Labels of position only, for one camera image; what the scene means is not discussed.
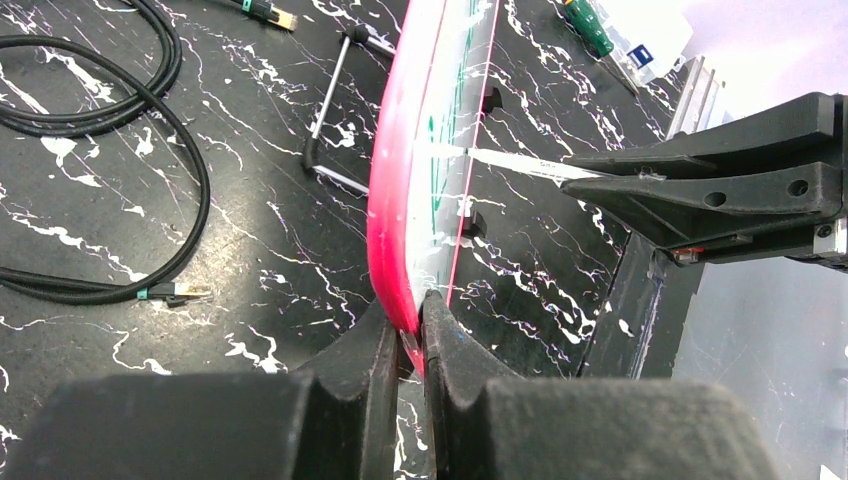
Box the pink framed whiteboard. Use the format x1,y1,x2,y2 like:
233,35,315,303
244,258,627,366
366,1,499,371

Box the clear plastic screw box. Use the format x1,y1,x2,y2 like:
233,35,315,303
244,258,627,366
593,0,693,88

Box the green handled screwdriver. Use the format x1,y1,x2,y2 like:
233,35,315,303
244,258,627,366
564,0,638,96

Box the black clip on whiteboard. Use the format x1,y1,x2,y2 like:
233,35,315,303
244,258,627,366
461,210,488,239

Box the metal whiteboard kickstand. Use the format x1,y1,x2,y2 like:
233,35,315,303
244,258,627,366
300,24,396,195

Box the black cable behind whiteboard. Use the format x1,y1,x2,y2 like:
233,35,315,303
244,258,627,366
0,0,299,309

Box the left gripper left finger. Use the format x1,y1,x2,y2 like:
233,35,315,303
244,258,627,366
4,303,398,479

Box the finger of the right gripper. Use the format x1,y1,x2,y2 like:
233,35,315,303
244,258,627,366
564,92,845,176
562,162,847,265

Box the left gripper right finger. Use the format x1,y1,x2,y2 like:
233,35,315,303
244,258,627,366
421,290,778,479

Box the white green whiteboard marker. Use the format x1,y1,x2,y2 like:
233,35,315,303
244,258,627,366
465,148,603,182

